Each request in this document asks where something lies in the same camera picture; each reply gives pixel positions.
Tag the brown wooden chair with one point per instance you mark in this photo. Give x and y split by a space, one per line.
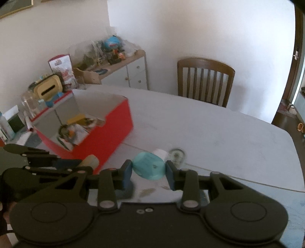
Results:
205 81

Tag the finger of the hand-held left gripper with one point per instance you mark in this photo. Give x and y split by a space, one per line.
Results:
47 171
35 155

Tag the white paper roll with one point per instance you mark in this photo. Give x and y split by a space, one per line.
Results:
29 121

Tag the person's left hand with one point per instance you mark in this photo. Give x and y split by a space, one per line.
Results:
6 215

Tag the red white carton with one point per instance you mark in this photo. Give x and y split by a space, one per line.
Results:
63 70

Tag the colourful toy set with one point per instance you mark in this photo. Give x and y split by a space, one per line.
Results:
116 57

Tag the blue flat tray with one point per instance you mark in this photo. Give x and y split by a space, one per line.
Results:
100 70

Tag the brown cardboard box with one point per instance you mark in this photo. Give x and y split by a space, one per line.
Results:
88 75

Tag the beige cylinder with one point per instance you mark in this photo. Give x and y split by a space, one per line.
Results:
91 161

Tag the dark door frame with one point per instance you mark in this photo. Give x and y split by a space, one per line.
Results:
289 71

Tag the white blue bottle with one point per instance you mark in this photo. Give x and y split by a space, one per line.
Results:
5 126

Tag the yellow tissue box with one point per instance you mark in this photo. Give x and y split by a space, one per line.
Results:
47 87

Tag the blue globe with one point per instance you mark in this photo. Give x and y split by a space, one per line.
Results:
112 43

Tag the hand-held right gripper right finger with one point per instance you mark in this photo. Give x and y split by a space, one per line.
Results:
170 175

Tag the white orange snack packet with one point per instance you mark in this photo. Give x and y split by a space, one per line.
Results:
76 139

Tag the red cardboard box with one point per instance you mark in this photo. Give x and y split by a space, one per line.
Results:
104 136

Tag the teal bottle white cap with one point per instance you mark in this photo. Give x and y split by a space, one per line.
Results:
149 167

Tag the white cabinet wooden top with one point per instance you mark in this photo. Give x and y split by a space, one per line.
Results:
133 74

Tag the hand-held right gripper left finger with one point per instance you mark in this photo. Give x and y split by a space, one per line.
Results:
127 173

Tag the blue plastic bag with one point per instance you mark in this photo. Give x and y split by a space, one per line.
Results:
53 101

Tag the round clear disc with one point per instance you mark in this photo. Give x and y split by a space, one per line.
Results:
176 155

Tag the dark green box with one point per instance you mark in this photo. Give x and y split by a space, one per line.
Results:
16 122

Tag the yellow packet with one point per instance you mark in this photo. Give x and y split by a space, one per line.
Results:
77 118

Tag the clear glass jar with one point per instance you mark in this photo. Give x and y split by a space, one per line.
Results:
29 103

